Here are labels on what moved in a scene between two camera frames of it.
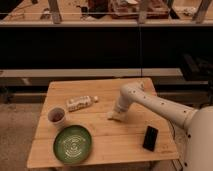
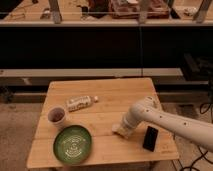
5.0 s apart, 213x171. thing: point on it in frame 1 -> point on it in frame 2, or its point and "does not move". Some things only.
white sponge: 110,116 -> 120,130
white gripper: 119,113 -> 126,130
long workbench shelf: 105,12 does not move
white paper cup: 57,116 does not move
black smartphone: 150,139 does not move
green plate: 72,144 does not move
